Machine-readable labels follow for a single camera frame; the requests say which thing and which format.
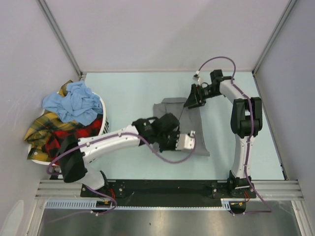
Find yellow plaid shirt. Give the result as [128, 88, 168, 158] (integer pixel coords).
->
[24, 79, 83, 161]

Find aluminium frame post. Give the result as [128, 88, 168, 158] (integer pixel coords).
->
[252, 0, 299, 77]
[36, 0, 83, 79]

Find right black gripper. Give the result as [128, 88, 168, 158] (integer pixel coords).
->
[184, 83, 222, 109]

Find red black plaid shirt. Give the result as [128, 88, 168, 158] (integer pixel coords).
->
[42, 115, 103, 162]

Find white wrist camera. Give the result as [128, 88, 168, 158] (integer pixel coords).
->
[193, 71, 204, 85]
[175, 131, 195, 150]

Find right aluminium frame post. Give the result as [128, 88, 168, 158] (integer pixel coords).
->
[252, 0, 299, 77]

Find white laundry basket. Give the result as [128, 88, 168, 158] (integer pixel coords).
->
[29, 93, 110, 170]

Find light blue shirt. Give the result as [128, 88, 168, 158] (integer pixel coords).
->
[42, 81, 104, 126]

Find grey long sleeve shirt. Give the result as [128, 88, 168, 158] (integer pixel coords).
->
[153, 97, 210, 156]

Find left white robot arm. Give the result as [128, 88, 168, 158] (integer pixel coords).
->
[56, 113, 180, 197]

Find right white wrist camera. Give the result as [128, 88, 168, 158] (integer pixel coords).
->
[193, 71, 204, 85]

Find aluminium front rail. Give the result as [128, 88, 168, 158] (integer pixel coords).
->
[27, 180, 315, 236]

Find white slotted cable duct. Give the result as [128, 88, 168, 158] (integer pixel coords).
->
[45, 199, 231, 211]

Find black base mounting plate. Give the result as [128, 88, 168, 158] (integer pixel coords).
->
[80, 178, 256, 213]

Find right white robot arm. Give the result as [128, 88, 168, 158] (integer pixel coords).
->
[184, 70, 263, 197]

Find left aluminium frame post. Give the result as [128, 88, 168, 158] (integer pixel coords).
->
[36, 0, 83, 79]

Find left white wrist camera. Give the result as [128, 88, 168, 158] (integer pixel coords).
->
[175, 131, 195, 150]

